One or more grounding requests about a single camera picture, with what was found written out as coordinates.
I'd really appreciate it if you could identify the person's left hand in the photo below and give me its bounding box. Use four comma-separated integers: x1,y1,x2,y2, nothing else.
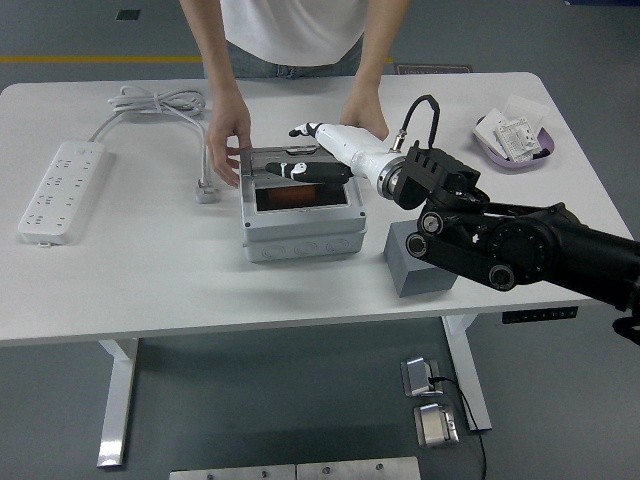
341,87,390,141

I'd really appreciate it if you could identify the person's right hand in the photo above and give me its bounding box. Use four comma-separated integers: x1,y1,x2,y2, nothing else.
205,97,253,189

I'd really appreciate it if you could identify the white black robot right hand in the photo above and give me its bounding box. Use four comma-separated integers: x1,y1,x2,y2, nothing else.
263,121,404,185

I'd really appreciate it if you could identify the transparent grey box lid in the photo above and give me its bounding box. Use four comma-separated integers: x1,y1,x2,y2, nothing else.
239,144,351,187

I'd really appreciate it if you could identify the grey plastic junction box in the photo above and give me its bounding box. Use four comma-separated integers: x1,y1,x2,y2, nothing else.
237,149,368,264

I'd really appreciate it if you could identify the grey block battery holder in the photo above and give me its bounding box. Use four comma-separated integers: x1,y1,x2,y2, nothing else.
383,221,460,299

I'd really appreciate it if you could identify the silver floor socket box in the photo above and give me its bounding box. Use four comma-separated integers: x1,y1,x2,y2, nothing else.
400,354,441,399
412,402,460,448

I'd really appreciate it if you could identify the white power plug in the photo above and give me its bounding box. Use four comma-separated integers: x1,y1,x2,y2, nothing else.
193,179,219,205

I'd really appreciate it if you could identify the dark floor sign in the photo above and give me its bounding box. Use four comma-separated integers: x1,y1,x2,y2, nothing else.
394,63,474,76

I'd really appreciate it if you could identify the person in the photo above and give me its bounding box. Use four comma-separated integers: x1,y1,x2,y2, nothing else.
219,0,369,80

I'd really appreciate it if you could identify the plain white socket panel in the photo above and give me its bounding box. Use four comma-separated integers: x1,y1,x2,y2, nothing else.
473,108,507,156

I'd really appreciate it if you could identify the purple plastic tray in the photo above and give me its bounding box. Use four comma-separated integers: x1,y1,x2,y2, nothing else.
472,114,557,175

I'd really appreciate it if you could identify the printed white socket panel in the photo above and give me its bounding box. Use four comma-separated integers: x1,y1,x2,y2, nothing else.
493,117,544,164

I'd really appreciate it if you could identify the white square cover plate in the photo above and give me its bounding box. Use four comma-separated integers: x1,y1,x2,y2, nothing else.
501,93,547,132

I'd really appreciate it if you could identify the white power strip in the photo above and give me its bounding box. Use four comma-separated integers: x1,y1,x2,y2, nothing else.
17,140,115,247

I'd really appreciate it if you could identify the black table control panel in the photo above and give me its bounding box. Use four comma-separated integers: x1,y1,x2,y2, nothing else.
502,306,580,325

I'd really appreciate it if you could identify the white table leg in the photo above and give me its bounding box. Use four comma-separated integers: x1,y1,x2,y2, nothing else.
96,337,140,469
441,314,493,432

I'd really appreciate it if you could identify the grey metal plate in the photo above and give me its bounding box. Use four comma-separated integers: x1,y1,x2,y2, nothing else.
169,464,296,480
296,456,421,480

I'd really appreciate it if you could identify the white power cord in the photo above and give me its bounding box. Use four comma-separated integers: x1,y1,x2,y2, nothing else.
88,85,214,187

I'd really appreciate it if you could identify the black floor cable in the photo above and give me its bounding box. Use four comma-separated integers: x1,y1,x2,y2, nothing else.
428,375,489,480

